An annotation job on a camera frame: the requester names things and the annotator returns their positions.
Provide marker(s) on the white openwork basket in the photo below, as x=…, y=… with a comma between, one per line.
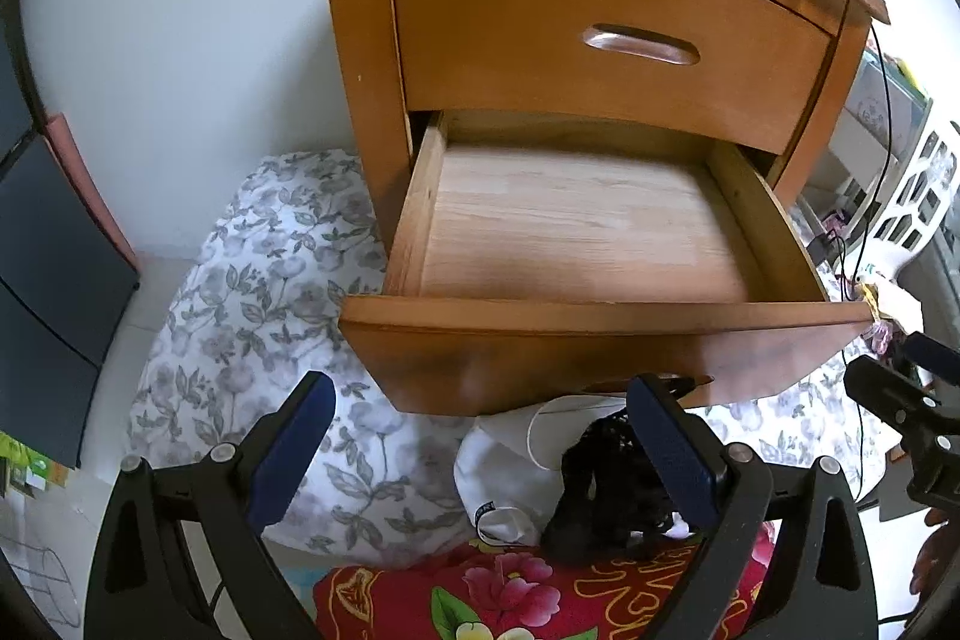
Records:
x=922, y=197

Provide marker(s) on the black charger adapter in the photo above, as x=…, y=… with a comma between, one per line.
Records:
x=825, y=244

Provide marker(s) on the red floral quilt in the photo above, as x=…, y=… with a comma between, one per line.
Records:
x=487, y=595

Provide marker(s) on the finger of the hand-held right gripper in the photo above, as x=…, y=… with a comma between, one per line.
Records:
x=934, y=356
x=889, y=389

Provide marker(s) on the black mesh garment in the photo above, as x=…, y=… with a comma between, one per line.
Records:
x=600, y=497

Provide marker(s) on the dark blue panel cabinet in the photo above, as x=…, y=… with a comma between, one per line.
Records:
x=45, y=295

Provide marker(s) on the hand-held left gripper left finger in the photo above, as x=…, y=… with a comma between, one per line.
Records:
x=289, y=452

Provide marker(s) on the wooden nightstand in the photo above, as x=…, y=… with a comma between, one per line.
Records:
x=360, y=48

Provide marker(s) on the wooden drawer with tall front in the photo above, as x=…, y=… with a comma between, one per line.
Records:
x=570, y=220

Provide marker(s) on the cream cloth bag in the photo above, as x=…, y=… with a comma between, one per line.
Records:
x=896, y=302

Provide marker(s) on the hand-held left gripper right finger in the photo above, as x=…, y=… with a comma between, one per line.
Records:
x=675, y=452

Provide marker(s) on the pink board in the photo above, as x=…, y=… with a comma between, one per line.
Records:
x=94, y=190

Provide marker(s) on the white garment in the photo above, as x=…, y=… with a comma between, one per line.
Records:
x=502, y=467

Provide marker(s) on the grey floral blanket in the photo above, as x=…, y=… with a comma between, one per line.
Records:
x=247, y=325

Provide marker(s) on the person's right hand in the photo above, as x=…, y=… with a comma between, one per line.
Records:
x=934, y=557

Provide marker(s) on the green printed packet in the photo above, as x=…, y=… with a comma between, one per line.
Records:
x=30, y=467

